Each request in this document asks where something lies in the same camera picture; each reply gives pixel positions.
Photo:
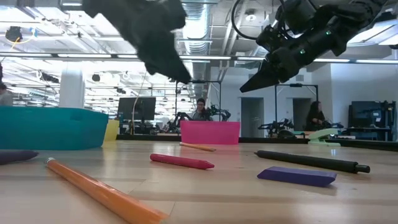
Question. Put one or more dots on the yellow plastic bin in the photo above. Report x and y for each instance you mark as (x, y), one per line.
(112, 130)

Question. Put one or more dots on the black ceiling dome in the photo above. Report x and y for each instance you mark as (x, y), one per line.
(14, 33)

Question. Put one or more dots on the red crayon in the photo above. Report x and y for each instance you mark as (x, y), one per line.
(182, 161)

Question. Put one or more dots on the black equipment rack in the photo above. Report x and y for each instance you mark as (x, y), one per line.
(363, 115)

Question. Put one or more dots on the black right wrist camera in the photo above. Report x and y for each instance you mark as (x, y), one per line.
(270, 39)

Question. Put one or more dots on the red plastic bin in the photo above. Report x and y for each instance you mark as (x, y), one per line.
(210, 133)

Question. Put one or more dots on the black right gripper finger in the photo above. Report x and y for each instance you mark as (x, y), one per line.
(276, 77)
(267, 68)

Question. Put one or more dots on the person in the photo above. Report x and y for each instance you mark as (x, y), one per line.
(5, 98)
(200, 112)
(314, 118)

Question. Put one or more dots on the blue eraser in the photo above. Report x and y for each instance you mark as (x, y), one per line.
(295, 176)

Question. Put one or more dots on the black rig frame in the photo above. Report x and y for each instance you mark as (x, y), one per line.
(295, 85)
(205, 81)

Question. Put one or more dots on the mint green stapler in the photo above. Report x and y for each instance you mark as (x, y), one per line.
(321, 134)

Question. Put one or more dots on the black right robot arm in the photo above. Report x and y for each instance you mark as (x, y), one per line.
(342, 18)

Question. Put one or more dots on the black pen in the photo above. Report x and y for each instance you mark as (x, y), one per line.
(311, 161)

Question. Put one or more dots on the black aluminium table frame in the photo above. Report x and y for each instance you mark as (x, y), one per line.
(280, 140)

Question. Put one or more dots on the purple pen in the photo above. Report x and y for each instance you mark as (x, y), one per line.
(15, 156)

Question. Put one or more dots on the silver ventilation duct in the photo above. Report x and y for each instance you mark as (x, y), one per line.
(199, 34)

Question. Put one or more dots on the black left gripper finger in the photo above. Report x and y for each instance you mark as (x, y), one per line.
(174, 65)
(161, 71)

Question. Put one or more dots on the long light strip bar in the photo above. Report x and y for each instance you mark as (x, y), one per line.
(326, 60)

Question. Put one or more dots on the teal plastic bin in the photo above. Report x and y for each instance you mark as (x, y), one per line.
(46, 129)

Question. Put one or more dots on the white square column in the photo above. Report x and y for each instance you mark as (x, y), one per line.
(71, 87)

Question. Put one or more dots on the orange pencil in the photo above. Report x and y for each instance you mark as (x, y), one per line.
(197, 147)
(102, 193)

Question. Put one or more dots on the black computer monitor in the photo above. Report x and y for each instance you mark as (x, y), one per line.
(136, 109)

